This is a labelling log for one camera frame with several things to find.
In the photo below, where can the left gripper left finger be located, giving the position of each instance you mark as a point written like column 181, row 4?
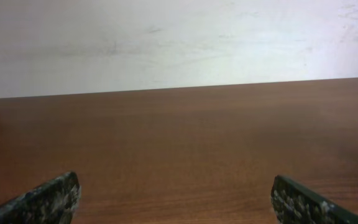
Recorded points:
column 54, row 202

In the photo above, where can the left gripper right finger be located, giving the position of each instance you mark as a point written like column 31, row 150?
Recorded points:
column 294, row 203

